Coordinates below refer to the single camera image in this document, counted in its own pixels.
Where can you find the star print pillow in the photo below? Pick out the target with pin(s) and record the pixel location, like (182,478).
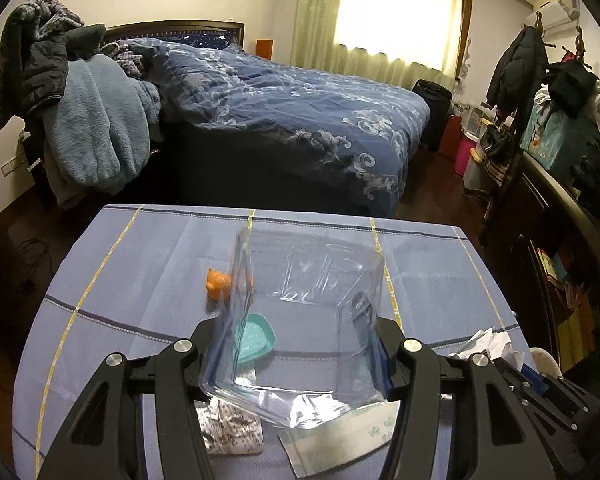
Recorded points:
(210,39)

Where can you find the pink bin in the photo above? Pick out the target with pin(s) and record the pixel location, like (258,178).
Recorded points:
(464,157)

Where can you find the white storage box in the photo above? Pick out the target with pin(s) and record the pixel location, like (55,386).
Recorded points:
(475,120)

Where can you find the black garment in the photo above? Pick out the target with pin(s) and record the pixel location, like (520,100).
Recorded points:
(572,85)

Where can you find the wooden coat rack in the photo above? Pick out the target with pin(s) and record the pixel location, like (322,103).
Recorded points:
(539,22)

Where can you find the dark bedside table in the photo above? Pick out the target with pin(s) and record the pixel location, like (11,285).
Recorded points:
(32,152)

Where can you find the dark wooden headboard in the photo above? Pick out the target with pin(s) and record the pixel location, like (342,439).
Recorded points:
(170,27)

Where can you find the white air conditioner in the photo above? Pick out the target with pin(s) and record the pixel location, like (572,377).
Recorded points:
(555,5)

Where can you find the black suitcase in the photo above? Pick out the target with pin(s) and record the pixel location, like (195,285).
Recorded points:
(432,110)

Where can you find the white plastic stool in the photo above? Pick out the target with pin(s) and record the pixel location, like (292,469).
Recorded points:
(547,362)

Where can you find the light blue fleece blanket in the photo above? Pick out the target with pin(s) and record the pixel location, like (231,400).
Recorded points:
(100,125)

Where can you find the books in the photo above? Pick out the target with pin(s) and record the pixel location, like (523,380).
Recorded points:
(560,280)

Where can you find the dark puffer jacket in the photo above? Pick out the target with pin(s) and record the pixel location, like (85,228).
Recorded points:
(45,75)

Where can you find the wall socket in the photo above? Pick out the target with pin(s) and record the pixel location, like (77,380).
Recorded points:
(10,165)

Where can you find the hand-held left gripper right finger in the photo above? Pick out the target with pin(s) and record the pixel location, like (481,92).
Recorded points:
(395,360)

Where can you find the orange wooden cabinet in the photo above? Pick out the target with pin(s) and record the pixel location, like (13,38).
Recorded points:
(264,49)

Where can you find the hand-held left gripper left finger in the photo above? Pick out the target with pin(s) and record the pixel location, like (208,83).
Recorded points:
(200,342)

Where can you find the teal bag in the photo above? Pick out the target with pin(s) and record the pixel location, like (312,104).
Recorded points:
(550,135)

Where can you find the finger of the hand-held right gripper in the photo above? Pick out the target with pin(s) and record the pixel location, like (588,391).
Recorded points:
(530,395)

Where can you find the orange bear toy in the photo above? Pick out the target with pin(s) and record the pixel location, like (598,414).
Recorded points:
(215,285)

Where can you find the black hanging coat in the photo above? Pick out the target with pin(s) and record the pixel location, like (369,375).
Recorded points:
(520,65)

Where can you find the grey paper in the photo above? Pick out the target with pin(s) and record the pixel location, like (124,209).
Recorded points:
(485,342)

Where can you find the dark wooden dresser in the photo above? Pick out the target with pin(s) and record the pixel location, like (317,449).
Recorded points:
(530,210)

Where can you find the teal plastic dish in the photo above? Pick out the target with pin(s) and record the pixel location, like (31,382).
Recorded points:
(254,340)

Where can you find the pale green curtain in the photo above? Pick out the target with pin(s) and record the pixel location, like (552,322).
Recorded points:
(315,10)

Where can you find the bed with blue duvet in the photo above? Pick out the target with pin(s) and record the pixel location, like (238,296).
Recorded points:
(280,110)

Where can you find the black handbag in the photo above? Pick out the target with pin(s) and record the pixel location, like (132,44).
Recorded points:
(497,142)

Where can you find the red box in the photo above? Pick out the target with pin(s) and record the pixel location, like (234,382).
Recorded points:
(449,137)

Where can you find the silver printed foil packet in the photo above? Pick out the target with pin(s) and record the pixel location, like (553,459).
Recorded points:
(230,430)

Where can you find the clear plastic zip bag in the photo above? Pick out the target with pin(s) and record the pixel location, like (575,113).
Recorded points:
(305,310)

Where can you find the grey patterned garment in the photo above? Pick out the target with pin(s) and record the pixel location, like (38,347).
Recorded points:
(15,35)

